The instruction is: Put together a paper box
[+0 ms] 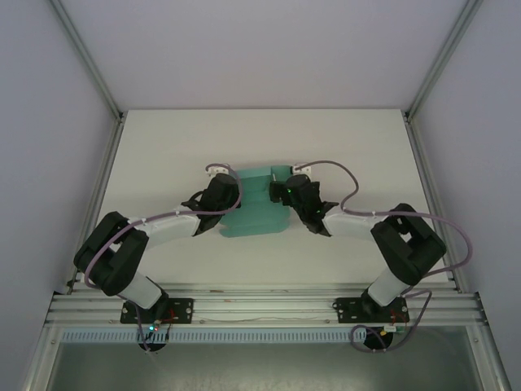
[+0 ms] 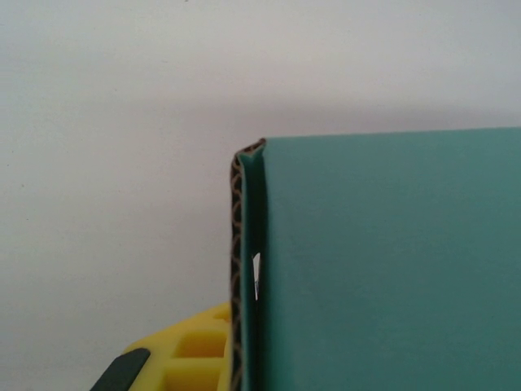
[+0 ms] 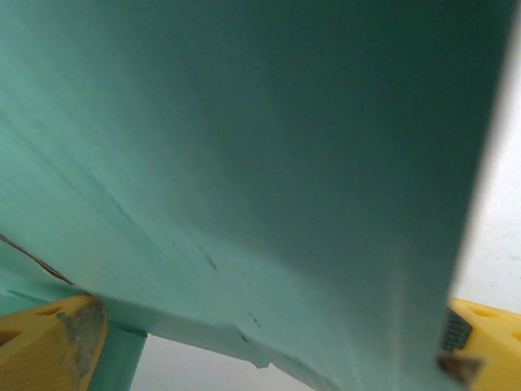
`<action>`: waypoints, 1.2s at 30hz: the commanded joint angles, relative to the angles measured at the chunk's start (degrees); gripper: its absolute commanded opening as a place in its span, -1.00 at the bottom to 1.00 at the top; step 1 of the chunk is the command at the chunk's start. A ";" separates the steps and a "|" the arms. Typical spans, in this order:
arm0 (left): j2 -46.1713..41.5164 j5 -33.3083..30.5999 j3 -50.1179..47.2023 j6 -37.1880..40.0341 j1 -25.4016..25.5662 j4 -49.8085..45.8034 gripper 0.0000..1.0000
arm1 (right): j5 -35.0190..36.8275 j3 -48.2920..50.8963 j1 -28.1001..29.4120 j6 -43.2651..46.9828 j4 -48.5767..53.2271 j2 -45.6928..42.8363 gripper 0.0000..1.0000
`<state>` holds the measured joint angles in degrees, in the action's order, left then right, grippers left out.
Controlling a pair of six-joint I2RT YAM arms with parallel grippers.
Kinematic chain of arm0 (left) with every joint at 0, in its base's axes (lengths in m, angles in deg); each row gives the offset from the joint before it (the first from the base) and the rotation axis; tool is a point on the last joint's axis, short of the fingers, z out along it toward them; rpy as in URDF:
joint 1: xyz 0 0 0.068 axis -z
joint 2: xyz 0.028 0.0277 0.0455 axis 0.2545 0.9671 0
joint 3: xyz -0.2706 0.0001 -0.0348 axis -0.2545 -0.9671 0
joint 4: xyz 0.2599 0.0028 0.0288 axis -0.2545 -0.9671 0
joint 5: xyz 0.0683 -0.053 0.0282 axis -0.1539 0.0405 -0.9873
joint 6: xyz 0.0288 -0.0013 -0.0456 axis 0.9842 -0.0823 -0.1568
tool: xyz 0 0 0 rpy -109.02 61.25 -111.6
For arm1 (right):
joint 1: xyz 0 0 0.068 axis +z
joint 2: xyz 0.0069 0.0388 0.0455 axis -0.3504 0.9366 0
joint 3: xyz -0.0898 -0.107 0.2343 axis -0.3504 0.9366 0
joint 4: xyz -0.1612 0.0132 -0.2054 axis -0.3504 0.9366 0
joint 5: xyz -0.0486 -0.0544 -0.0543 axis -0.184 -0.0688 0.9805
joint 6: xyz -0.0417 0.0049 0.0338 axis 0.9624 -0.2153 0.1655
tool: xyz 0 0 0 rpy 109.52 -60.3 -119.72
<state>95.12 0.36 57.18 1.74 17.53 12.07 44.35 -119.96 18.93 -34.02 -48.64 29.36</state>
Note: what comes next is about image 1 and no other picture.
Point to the teal paper box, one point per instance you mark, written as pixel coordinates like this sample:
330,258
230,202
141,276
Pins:
256,212

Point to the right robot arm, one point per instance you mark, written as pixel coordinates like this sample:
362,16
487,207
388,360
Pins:
411,244

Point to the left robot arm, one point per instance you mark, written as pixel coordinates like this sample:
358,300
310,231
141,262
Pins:
122,252

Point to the small LED circuit board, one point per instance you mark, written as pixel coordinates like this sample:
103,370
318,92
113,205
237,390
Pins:
391,328
154,326

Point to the grey metal sheet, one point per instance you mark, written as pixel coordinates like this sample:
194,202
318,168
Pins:
260,366

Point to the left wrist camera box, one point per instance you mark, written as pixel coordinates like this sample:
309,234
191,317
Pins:
217,169

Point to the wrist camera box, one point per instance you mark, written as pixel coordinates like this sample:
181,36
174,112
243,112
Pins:
301,168
217,169

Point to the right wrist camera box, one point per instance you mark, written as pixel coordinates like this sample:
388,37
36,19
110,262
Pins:
301,168

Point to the aluminium mounting rail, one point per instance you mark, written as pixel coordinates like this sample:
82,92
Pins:
264,303

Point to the aluminium table side rail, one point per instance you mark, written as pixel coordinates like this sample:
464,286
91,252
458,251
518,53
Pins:
102,183
421,163

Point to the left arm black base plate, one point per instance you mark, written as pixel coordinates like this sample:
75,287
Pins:
183,309

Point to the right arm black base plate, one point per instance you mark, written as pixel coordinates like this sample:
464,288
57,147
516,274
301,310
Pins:
346,309

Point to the aluminium upright frame post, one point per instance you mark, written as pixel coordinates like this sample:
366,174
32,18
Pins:
439,61
90,61

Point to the aluminium lower frame post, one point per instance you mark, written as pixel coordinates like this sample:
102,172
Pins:
494,358
40,358

